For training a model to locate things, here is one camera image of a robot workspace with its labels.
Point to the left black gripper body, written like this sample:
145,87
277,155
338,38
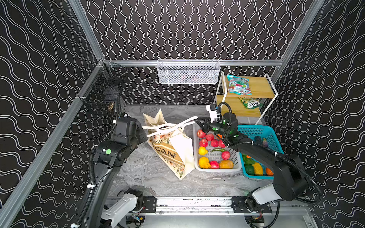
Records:
144,135

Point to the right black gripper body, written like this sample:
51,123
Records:
210,125

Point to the cream canvas grocery bag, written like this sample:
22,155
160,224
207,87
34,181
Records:
171,143

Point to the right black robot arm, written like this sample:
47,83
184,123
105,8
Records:
290,180

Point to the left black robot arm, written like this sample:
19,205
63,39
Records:
105,162

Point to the green Fox's candy bag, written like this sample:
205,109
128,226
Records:
250,103

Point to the green red snack bag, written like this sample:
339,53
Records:
238,85

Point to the red apple right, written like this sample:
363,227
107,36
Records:
221,144

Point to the red apple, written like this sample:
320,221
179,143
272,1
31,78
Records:
214,165
201,134
221,144
209,137

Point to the red apple middle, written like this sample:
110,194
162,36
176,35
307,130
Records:
209,137

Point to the green chili pepper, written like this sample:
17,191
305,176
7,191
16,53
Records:
221,150

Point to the red apple back left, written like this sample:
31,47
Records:
201,134

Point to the brass fitting in basket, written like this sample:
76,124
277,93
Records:
111,106

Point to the white plastic fruit basket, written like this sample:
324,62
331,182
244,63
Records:
215,156

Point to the dark green cucumber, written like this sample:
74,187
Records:
258,140

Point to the small yellow lemon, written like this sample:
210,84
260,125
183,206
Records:
202,151

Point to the yellow orange mango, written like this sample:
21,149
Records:
226,164

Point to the white wooden two-tier shelf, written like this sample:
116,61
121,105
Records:
262,89

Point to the red apple front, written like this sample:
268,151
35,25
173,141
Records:
214,165

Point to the purple eggplant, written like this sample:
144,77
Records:
265,142

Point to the yellow bumpy lemon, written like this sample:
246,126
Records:
204,163

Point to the green avocado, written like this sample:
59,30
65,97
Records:
249,168

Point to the teal plastic vegetable basket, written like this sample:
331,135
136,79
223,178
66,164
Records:
264,132

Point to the orange pumpkin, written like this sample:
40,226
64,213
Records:
269,172

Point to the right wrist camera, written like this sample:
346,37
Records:
212,109

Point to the black wire wall basket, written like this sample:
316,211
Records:
107,87

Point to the white wire wall basket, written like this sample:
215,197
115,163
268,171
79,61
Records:
188,71

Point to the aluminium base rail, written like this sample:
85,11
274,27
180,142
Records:
207,206

